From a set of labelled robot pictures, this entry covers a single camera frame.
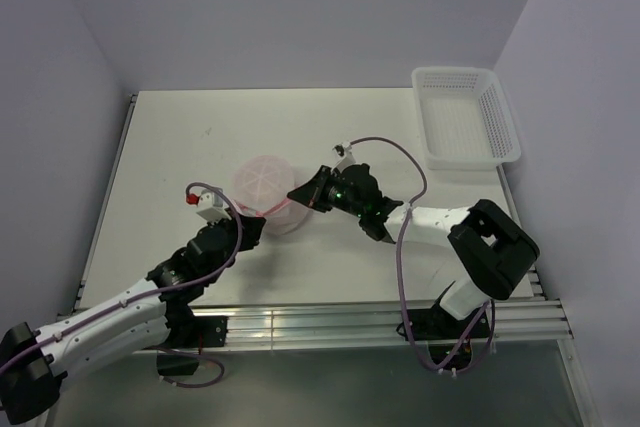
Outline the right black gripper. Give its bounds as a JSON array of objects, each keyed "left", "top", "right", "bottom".
[{"left": 289, "top": 165, "right": 365, "bottom": 218}]

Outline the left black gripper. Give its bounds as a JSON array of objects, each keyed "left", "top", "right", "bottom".
[{"left": 205, "top": 206, "right": 265, "bottom": 284}]

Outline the white mesh laundry bag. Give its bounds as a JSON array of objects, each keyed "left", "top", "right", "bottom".
[{"left": 232, "top": 155, "right": 308, "bottom": 235}]

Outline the pink bra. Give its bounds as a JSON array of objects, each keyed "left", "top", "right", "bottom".
[{"left": 234, "top": 159, "right": 294, "bottom": 209}]

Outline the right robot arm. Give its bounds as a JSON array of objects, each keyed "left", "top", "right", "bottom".
[{"left": 287, "top": 164, "right": 540, "bottom": 337}]

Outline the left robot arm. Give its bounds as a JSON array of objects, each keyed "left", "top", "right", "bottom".
[{"left": 1, "top": 216, "right": 266, "bottom": 425}]

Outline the white plastic basket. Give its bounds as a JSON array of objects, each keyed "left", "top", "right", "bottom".
[{"left": 411, "top": 66, "right": 521, "bottom": 170}]

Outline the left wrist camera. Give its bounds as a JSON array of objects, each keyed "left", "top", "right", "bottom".
[{"left": 186, "top": 190, "right": 230, "bottom": 224}]

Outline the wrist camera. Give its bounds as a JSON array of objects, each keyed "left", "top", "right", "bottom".
[
  {"left": 332, "top": 141, "right": 356, "bottom": 173},
  {"left": 186, "top": 190, "right": 230, "bottom": 224}
]

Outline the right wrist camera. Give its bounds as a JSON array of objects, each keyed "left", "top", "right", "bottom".
[{"left": 332, "top": 141, "right": 356, "bottom": 173}]

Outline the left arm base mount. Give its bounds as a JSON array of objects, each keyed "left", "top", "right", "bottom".
[{"left": 156, "top": 315, "right": 228, "bottom": 378}]

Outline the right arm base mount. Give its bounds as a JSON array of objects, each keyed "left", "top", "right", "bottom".
[{"left": 408, "top": 304, "right": 496, "bottom": 378}]

